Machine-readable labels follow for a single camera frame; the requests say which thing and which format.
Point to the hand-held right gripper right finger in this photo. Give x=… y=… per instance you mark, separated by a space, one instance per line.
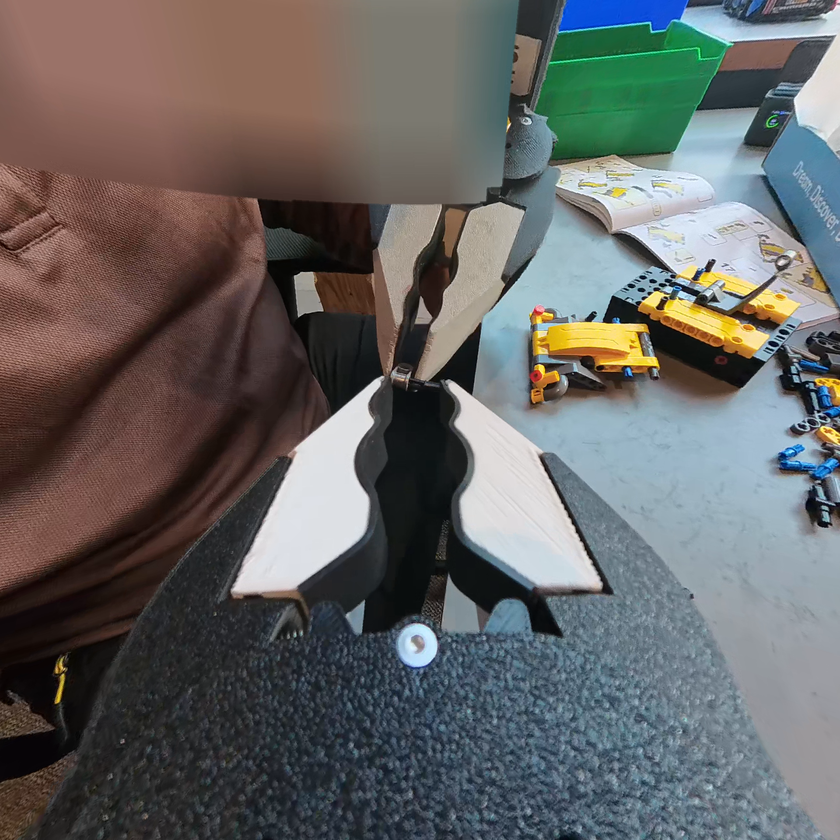
x=525 y=518

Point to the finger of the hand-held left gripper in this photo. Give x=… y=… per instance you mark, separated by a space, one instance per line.
x=479 y=262
x=394 y=262

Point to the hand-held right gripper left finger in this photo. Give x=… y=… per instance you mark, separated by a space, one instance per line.
x=315 y=518

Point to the grey holed connector piece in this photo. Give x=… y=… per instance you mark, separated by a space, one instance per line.
x=401 y=377

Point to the wooden leg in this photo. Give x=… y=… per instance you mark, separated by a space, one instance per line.
x=341 y=292

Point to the black chair armrest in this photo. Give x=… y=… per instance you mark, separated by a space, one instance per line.
x=295 y=246

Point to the person's black trousers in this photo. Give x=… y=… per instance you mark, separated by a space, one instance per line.
x=341 y=354

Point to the green plastic bin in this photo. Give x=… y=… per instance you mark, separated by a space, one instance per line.
x=623 y=92

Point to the open instruction booklet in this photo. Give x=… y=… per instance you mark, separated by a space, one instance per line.
x=656 y=197

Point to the yellow curved panel assembly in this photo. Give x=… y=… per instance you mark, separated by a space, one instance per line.
x=590 y=348

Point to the blue plastic bin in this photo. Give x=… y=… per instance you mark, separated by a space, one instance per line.
x=623 y=13

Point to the black block with yellow beams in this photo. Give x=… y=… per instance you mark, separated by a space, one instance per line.
x=709 y=321

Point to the wood edged table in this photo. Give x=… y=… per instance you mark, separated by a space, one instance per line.
x=754 y=56

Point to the dark blue kit box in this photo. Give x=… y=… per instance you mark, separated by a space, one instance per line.
x=807 y=184

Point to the toy race car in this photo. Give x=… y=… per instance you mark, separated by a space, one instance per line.
x=774 y=6

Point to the clear plastic bags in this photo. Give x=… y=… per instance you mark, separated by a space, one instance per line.
x=823 y=98

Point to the pile of small building pieces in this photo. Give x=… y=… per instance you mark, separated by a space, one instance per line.
x=820 y=394

